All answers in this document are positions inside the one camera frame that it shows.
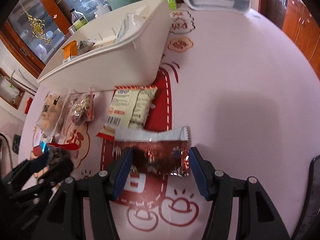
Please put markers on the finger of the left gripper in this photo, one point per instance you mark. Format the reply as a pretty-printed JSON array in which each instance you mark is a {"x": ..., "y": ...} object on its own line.
[
  {"x": 57, "y": 169},
  {"x": 23, "y": 171}
]

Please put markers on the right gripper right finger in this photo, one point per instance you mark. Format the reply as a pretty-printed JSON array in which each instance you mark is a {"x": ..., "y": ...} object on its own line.
[{"x": 257, "y": 215}]

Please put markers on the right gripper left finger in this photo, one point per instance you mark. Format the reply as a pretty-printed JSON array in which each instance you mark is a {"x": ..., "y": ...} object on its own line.
[{"x": 64, "y": 216}]

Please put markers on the red snack bag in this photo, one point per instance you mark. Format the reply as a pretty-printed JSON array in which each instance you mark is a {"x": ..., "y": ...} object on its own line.
[{"x": 82, "y": 110}]

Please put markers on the cream Lipo biscuit packet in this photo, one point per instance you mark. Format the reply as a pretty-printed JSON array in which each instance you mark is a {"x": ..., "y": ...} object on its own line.
[{"x": 129, "y": 108}]

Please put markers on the dark red foil snack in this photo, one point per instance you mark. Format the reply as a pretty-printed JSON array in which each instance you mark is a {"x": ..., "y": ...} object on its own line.
[{"x": 159, "y": 153}]

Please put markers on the orange white snack bar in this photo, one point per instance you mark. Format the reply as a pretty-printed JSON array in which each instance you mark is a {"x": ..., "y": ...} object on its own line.
[{"x": 70, "y": 51}]

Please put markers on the large white blue snack bag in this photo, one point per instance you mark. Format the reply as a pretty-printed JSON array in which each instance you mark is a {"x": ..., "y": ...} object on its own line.
[{"x": 131, "y": 23}]

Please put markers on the blue white candy packet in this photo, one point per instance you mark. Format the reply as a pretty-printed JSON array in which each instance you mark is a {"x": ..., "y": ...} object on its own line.
[{"x": 44, "y": 147}]

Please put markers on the black smartphone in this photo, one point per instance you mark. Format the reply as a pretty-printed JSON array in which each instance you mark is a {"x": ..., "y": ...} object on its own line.
[{"x": 308, "y": 224}]

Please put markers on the yellow crackers clear bag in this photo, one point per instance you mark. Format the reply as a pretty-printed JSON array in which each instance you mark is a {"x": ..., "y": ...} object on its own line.
[{"x": 53, "y": 114}]

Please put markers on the white plastic storage bin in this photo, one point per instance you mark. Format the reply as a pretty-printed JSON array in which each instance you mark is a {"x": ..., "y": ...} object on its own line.
[{"x": 132, "y": 61}]

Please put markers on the glass bottle green label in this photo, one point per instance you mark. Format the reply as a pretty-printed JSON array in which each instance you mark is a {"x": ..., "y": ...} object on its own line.
[{"x": 78, "y": 19}]

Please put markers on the wooden cabinet wall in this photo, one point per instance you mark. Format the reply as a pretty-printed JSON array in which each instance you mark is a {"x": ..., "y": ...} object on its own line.
[{"x": 297, "y": 22}]

